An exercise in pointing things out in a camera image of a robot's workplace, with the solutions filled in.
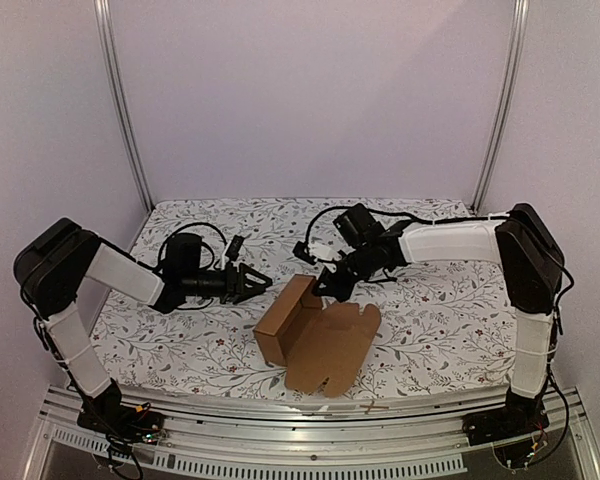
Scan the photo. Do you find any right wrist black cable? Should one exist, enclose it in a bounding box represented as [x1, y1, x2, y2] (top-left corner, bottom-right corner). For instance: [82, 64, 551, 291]
[304, 202, 511, 251]

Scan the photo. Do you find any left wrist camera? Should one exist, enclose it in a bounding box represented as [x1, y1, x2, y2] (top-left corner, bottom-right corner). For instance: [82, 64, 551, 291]
[219, 235, 245, 269]

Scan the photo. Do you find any floral patterned table mat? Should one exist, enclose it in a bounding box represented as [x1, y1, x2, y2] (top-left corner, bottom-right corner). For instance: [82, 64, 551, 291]
[91, 198, 516, 401]

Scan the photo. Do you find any robot arm white sleeve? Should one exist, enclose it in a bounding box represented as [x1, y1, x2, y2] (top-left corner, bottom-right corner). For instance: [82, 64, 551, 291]
[12, 217, 206, 406]
[333, 202, 576, 406]

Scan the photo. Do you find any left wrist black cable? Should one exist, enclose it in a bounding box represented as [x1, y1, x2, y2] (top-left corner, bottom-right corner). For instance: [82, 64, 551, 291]
[158, 222, 229, 274]

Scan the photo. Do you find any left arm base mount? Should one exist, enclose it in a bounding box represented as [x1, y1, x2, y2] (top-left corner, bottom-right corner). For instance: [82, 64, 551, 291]
[77, 397, 165, 443]

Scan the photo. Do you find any aluminium frame post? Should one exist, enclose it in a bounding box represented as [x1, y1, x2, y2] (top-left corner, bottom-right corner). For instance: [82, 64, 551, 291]
[471, 0, 530, 213]
[94, 0, 155, 213]

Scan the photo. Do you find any right robot arm white sleeve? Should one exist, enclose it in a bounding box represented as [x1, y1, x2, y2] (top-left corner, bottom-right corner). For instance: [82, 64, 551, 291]
[333, 202, 576, 406]

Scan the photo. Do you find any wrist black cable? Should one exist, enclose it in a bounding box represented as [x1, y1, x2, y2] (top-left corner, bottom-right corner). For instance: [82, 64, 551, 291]
[158, 222, 229, 274]
[304, 202, 511, 251]

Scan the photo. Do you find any left robot arm white sleeve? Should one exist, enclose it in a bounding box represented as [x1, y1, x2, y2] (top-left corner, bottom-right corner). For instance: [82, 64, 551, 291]
[12, 217, 206, 406]

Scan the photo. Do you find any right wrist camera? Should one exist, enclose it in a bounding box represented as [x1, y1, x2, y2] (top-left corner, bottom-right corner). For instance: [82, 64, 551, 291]
[293, 241, 342, 265]

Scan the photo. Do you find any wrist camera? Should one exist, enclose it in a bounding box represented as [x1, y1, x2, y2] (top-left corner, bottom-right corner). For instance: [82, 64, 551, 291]
[293, 241, 342, 265]
[219, 235, 245, 269]

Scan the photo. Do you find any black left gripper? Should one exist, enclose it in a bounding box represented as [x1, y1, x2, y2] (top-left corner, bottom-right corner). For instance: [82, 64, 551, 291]
[182, 262, 272, 305]

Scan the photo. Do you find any brown cardboard box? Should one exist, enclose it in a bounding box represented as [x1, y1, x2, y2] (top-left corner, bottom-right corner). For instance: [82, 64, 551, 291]
[254, 275, 381, 398]

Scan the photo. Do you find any aluminium front rail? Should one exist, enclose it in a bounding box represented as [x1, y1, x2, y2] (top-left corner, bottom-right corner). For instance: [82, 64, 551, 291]
[19, 384, 600, 480]

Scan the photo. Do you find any right aluminium frame post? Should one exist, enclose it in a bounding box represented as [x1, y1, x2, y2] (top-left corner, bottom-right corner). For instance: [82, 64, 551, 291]
[471, 0, 530, 213]

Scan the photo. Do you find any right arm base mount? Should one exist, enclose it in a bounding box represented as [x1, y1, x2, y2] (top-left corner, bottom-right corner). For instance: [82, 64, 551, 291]
[462, 404, 549, 446]

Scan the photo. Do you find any left aluminium frame post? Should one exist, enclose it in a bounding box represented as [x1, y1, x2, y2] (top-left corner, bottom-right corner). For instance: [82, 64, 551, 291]
[94, 0, 155, 213]

